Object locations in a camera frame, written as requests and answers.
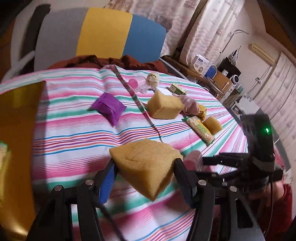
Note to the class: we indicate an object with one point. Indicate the white blue printed box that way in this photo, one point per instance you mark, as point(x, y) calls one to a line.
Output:
point(200, 62)

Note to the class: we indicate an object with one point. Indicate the cream yarn ball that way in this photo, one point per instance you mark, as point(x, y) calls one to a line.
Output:
point(153, 79)

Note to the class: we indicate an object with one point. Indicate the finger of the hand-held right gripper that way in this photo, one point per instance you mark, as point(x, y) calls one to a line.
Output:
point(231, 178)
point(226, 160)

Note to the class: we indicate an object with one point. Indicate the pink plastic bottle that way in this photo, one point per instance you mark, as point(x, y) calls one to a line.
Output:
point(136, 84)

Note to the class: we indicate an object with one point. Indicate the white wardrobe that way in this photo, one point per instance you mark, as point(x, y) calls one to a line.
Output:
point(277, 92)

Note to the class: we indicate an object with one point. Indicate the red-brown blanket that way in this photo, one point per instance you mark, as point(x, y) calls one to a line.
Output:
point(129, 61)

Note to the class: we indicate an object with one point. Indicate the person's right forearm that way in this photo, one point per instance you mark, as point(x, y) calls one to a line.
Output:
point(282, 213)

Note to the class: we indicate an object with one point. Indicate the metal lamp rod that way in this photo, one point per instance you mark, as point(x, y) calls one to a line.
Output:
point(231, 39)

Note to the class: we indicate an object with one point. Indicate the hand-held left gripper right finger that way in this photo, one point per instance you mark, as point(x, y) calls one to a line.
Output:
point(185, 187)

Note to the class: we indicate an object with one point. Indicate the air conditioner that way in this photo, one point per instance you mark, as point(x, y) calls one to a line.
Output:
point(261, 53)

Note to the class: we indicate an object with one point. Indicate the yellow spotted object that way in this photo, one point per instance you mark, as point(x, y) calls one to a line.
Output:
point(202, 112)

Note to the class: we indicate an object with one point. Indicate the white bed rail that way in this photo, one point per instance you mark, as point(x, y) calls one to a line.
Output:
point(16, 67)

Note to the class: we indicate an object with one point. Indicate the yellow green scouring sponge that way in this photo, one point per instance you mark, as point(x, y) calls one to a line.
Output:
point(4, 160)

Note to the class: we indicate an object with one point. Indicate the small green box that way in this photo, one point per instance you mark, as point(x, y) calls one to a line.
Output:
point(178, 89)

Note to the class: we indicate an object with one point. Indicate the pink striped sock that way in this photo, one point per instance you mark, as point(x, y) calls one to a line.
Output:
point(189, 105)

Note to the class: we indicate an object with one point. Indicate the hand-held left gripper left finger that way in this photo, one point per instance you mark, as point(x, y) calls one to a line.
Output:
point(106, 185)

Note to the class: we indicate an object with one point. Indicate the grey bed rail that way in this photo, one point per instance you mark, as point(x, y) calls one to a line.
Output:
point(175, 68)

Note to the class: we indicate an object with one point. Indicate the pink soft object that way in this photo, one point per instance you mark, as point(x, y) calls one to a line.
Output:
point(193, 160)

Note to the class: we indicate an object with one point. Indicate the green white snack packet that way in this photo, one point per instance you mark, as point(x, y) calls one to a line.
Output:
point(200, 129)

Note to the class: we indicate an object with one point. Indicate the small yellow sponge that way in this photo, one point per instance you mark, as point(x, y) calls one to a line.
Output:
point(213, 125)

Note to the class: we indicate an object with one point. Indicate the large yellow sponge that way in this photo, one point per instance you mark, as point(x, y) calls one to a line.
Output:
point(145, 166)
point(164, 106)

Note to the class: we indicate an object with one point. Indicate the grey yellow blue cushion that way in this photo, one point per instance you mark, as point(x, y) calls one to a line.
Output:
point(104, 32)

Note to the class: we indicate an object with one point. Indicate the striped bed sheet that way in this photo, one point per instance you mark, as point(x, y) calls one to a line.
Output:
point(69, 139)

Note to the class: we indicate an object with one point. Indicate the patterned curtain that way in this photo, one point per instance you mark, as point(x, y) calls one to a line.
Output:
point(208, 30)

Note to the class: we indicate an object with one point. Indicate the purple packet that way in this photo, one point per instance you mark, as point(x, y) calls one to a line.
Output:
point(108, 107)

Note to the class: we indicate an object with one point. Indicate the wooden desk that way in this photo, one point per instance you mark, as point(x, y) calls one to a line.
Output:
point(185, 67)

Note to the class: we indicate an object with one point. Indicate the white round device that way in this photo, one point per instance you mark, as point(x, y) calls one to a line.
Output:
point(235, 78)

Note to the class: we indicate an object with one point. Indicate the brown cardboard box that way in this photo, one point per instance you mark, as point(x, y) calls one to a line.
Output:
point(18, 129)

